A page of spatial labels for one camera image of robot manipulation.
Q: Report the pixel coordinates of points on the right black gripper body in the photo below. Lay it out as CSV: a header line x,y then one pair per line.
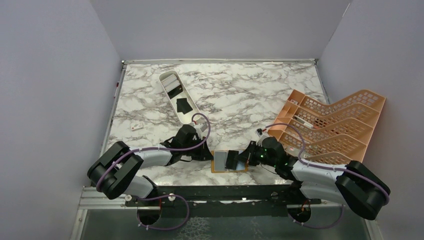
x,y
257,155

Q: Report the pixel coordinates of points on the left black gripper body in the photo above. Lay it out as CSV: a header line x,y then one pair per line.
x,y
195,153

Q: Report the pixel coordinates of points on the yellow leather card holder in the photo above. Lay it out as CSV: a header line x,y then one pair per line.
x,y
224,161

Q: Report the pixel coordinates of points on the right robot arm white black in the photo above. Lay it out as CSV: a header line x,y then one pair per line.
x,y
352,185

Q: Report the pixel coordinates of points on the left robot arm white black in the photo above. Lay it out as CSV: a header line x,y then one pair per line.
x,y
114,173

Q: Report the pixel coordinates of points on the white oblong card tray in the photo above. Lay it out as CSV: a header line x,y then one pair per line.
x,y
183,118

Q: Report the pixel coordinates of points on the stack of cards in tray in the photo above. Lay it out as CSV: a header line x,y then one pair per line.
x,y
172,86

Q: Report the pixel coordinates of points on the white marker in rack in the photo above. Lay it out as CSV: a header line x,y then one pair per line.
x,y
303,122

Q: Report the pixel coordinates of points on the small white red tag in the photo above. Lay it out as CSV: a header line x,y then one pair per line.
x,y
134,126

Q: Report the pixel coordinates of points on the orange plastic file rack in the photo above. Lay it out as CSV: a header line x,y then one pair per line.
x,y
342,130

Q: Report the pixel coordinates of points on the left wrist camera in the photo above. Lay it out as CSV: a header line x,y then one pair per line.
x,y
201,129

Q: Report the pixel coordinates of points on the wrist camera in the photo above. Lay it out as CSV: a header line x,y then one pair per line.
x,y
262,134
201,129

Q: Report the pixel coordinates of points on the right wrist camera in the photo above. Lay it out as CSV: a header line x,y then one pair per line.
x,y
262,134

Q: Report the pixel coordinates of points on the black metal base rail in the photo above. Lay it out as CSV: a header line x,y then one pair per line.
x,y
215,201

